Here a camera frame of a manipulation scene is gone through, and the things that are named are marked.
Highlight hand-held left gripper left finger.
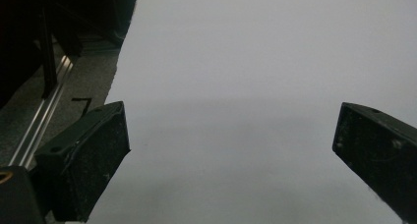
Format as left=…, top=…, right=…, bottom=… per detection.
left=33, top=100, right=132, bottom=223

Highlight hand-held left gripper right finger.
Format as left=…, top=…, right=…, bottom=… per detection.
left=331, top=101, right=417, bottom=224

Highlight black metal stand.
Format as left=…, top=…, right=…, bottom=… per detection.
left=36, top=4, right=59, bottom=100

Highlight silver metal floor rail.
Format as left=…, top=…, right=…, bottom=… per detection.
left=8, top=55, right=74, bottom=170

